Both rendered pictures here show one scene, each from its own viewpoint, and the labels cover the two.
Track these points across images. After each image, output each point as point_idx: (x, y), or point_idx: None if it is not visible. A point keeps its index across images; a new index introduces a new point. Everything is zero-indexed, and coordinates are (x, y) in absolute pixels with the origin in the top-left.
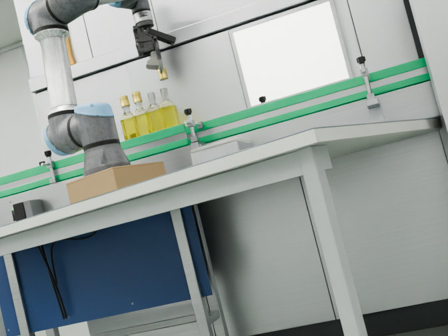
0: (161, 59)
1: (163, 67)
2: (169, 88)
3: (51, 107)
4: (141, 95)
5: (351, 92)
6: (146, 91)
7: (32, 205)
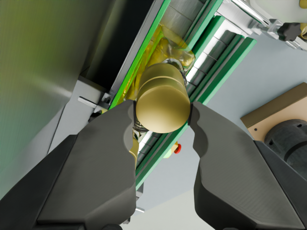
0: (251, 137)
1: (205, 106)
2: (34, 40)
3: None
4: (5, 150)
5: None
6: (2, 138)
7: (141, 188)
